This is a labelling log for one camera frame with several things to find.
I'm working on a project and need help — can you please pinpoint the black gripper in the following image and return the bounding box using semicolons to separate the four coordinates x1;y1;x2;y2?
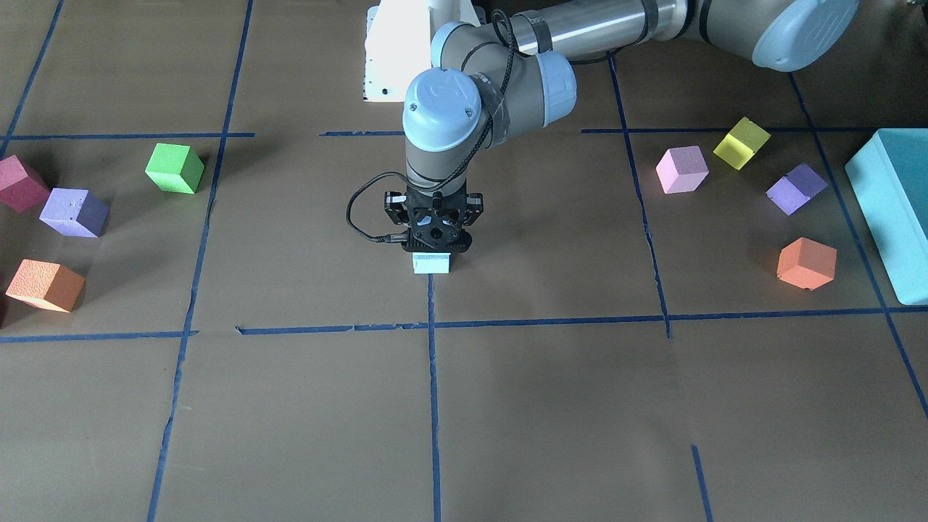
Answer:
384;187;484;254

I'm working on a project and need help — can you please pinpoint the light pink foam block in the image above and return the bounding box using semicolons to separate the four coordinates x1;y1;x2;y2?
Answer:
655;146;710;194

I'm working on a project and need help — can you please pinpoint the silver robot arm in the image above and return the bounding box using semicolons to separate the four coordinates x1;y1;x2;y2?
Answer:
368;1;858;254

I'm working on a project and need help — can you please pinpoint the purple foam block by bin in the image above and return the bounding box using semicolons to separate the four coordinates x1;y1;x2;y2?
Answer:
766;163;828;217

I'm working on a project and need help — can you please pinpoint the orange foam block by bin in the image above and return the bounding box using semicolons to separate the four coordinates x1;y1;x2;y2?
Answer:
776;237;838;290

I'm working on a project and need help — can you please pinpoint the yellow foam block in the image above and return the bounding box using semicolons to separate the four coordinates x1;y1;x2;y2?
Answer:
713;117;771;170

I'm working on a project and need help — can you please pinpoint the dark pink foam block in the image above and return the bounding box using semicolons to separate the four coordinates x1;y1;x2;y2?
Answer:
1;155;51;212

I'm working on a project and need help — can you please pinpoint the light blue foam block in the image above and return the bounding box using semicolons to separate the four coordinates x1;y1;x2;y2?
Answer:
412;252;452;275

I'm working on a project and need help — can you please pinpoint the green foam block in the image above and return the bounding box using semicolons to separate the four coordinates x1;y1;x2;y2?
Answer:
144;143;204;194

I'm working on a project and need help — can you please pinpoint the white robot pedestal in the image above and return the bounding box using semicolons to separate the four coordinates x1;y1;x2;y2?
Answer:
362;1;486;103

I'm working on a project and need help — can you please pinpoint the teal plastic bin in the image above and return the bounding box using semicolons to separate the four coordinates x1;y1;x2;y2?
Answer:
845;128;927;305

